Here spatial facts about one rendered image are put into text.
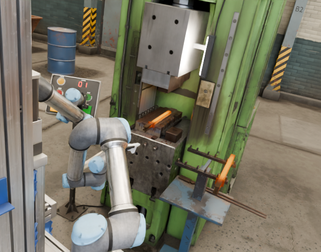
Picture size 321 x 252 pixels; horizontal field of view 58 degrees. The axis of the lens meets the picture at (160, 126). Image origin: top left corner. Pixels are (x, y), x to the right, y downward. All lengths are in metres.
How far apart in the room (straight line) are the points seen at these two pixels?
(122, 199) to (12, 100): 0.55
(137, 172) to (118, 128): 0.96
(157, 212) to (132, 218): 1.14
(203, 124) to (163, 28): 0.69
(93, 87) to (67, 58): 4.41
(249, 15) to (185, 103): 0.89
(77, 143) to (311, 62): 7.00
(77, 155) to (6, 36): 0.70
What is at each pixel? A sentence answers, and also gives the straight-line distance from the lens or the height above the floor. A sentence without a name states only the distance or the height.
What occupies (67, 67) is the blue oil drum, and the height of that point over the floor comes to 0.17.
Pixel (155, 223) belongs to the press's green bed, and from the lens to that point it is 2.34.
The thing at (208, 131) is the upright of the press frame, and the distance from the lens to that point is 2.04.
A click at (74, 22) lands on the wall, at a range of 9.40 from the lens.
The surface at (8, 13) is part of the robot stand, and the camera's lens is 0.79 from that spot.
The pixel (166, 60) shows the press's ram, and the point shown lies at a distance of 1.88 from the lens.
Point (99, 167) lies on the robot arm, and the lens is 1.50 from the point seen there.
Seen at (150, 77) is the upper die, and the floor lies 1.32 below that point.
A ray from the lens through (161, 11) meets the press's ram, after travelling 1.88.
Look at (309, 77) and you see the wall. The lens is 7.88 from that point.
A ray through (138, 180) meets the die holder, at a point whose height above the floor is 0.55.
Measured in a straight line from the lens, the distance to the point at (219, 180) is 1.57.
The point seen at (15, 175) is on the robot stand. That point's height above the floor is 1.27.
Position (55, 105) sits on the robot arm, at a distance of 1.41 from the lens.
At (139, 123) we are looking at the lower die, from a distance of 2.06.
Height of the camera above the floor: 1.80
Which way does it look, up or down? 23 degrees down
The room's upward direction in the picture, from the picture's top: 10 degrees clockwise
